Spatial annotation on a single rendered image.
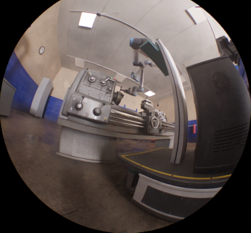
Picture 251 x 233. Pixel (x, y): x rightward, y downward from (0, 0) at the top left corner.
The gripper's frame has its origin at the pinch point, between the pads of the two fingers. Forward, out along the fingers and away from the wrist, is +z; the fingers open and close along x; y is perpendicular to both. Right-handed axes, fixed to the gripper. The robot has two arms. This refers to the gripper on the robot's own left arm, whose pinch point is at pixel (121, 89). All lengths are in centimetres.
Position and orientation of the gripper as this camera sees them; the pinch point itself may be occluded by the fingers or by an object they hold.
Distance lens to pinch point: 148.8
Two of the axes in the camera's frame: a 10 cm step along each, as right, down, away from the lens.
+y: -2.6, 9.7, -0.1
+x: -2.8, -0.7, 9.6
